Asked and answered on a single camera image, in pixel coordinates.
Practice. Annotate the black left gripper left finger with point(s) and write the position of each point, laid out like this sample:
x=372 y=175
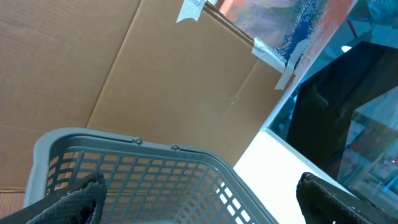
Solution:
x=78 y=203

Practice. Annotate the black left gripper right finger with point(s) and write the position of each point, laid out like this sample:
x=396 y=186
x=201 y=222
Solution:
x=323 y=203

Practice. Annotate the colourful painted poster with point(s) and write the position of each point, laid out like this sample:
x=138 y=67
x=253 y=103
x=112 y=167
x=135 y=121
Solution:
x=276 y=27

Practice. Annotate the white tape strip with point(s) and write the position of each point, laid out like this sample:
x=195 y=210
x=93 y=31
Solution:
x=273 y=59

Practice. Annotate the grey plastic mesh basket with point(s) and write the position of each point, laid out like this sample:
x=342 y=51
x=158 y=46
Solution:
x=146 y=182

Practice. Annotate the grey tape strip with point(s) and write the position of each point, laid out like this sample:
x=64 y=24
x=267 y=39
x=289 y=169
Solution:
x=191 y=9

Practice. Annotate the brown cardboard sheet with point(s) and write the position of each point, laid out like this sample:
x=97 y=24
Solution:
x=127 y=67

